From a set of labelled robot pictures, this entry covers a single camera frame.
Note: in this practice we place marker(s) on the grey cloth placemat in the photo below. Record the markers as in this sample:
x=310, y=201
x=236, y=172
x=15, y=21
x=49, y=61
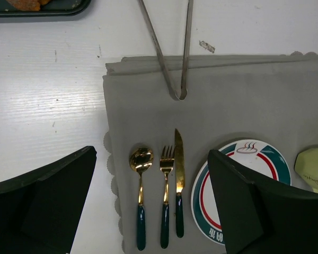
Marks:
x=272, y=98

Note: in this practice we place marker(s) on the pale green mug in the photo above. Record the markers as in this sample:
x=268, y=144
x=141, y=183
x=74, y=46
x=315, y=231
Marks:
x=306, y=165

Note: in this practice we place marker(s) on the gold knife green handle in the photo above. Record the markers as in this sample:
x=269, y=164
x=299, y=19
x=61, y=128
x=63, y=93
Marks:
x=180, y=183

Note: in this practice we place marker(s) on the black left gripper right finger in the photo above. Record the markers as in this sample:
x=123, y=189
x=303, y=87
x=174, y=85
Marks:
x=259, y=214

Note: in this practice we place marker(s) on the gold fork green handle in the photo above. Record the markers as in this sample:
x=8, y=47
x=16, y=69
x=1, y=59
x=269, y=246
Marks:
x=166, y=166

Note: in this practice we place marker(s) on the gold spoon green handle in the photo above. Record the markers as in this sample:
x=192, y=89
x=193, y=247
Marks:
x=140, y=161

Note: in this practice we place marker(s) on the orange bread on tray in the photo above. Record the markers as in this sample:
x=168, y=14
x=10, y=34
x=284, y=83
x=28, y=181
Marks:
x=28, y=5

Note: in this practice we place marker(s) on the white plate teal red rim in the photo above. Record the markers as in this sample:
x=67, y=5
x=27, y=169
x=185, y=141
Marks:
x=254, y=154

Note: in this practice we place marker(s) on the dark green tray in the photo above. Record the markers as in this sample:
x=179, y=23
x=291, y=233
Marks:
x=54, y=8

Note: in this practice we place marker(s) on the metal tongs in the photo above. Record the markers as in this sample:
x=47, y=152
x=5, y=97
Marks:
x=180, y=92

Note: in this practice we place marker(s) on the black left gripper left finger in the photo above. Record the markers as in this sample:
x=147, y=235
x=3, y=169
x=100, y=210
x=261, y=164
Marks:
x=41, y=209

